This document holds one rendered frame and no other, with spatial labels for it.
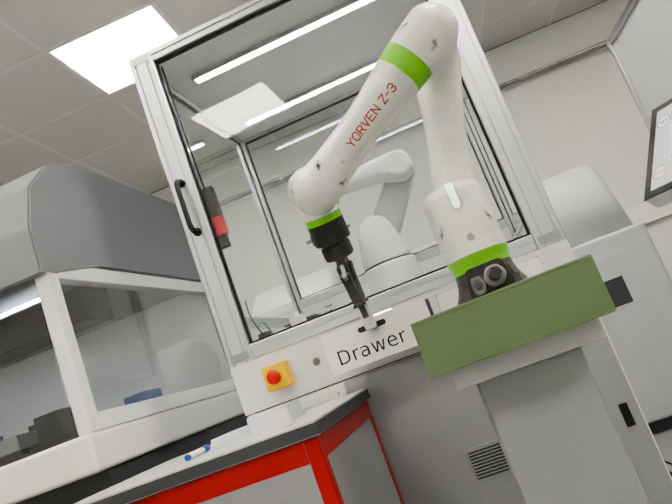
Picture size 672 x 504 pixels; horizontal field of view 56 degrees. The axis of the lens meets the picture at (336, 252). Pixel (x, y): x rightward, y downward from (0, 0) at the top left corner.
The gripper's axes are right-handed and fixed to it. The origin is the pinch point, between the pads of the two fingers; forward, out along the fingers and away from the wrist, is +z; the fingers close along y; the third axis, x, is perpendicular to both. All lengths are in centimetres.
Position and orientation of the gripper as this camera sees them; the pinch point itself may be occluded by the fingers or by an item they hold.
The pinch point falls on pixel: (366, 316)
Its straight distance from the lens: 159.8
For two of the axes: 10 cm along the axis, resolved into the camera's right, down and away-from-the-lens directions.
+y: -0.8, 2.2, -9.7
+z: 4.0, 9.0, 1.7
